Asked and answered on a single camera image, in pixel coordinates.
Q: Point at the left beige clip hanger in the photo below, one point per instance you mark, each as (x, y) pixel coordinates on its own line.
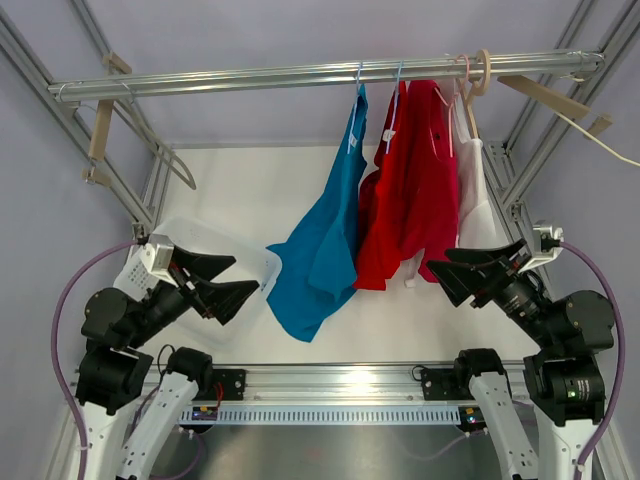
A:
(98, 141)

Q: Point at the white plastic laundry basket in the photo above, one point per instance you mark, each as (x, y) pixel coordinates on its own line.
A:
(232, 275)

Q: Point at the white slotted cable duct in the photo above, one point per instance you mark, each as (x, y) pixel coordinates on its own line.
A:
(321, 415)

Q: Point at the red t shirt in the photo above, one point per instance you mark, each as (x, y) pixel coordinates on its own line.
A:
(381, 204)

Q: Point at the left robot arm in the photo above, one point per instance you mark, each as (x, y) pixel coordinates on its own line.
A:
(115, 441)

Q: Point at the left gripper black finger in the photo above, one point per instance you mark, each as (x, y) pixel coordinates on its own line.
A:
(203, 266)
(222, 301)

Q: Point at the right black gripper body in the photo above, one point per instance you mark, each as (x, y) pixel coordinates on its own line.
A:
(516, 291)

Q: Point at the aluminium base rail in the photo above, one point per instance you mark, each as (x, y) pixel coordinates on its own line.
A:
(334, 384)

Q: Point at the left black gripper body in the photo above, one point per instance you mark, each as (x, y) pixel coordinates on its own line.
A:
(168, 303)

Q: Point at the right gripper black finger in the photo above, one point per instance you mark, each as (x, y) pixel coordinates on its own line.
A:
(480, 256)
(461, 280)

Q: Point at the grey plastic hanger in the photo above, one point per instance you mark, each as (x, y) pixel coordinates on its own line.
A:
(125, 109)

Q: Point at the silver clothes rail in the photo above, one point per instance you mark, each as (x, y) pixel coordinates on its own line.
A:
(475, 67)

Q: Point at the beige wooden hanger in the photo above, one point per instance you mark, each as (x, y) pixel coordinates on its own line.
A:
(471, 89)

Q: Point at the beige clip hanger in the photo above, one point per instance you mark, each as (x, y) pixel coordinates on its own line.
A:
(98, 141)
(536, 91)

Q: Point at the white t shirt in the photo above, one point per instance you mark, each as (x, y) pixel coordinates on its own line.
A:
(476, 225)

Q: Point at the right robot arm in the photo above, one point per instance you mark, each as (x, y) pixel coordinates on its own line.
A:
(573, 407)

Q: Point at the light blue hanger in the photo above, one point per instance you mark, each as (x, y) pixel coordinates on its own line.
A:
(358, 85)
(390, 132)

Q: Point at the pink wire hanger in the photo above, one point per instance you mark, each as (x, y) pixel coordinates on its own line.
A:
(451, 92)

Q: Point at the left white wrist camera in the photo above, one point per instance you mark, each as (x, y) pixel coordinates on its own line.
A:
(157, 256)

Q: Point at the blue t shirt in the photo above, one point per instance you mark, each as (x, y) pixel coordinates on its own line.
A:
(318, 258)

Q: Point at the magenta t shirt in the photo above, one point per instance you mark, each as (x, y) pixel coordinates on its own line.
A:
(431, 186)

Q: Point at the right beige clip hanger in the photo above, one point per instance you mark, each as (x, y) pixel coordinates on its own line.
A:
(536, 91)

